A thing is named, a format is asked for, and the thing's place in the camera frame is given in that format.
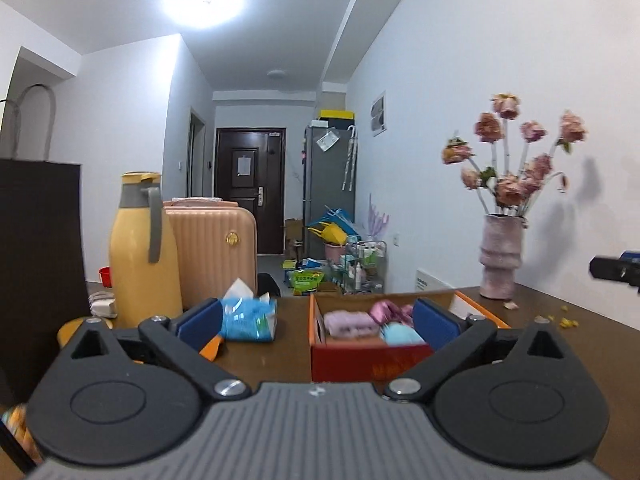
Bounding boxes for pink ceramic vase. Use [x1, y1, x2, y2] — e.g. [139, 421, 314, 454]
[480, 214, 524, 301]

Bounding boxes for blue tissue pack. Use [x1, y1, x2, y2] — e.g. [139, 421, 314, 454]
[220, 278, 278, 342]

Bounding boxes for pink satin scrunchie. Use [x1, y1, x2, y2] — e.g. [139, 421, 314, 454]
[369, 299, 413, 327]

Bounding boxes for yellow blue bags pile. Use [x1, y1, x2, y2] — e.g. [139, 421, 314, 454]
[307, 208, 361, 246]

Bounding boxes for ceiling lamp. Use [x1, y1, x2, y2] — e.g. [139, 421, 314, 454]
[158, 0, 247, 30]

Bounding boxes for dried pink roses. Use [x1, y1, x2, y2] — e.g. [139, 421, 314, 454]
[440, 92, 588, 220]

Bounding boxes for yellow thermos jug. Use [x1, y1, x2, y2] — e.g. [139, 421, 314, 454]
[110, 171, 182, 328]

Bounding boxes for yellow box on fridge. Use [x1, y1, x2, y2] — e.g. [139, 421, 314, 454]
[318, 108, 355, 120]

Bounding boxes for wire storage cart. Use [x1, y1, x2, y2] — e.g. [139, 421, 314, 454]
[338, 240, 387, 294]

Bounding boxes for dark brown door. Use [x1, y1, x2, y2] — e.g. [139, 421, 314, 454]
[214, 128, 286, 255]

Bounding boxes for pink suitcase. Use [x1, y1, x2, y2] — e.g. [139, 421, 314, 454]
[164, 197, 257, 309]

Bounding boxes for black paper bag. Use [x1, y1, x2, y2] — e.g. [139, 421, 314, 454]
[0, 83, 91, 406]

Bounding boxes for grey refrigerator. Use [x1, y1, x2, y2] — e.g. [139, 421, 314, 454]
[303, 127, 356, 259]

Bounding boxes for pink towel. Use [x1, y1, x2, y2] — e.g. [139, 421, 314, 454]
[323, 311, 380, 339]

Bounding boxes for orange cloth strap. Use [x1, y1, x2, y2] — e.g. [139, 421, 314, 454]
[198, 335, 225, 362]

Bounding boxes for green snack bag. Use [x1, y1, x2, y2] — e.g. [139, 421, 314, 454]
[290, 269, 324, 296]

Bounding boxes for red cardboard box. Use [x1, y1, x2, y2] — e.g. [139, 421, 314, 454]
[309, 289, 508, 382]

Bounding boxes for yellow petal crumbs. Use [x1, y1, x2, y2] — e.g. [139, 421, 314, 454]
[546, 304, 579, 330]

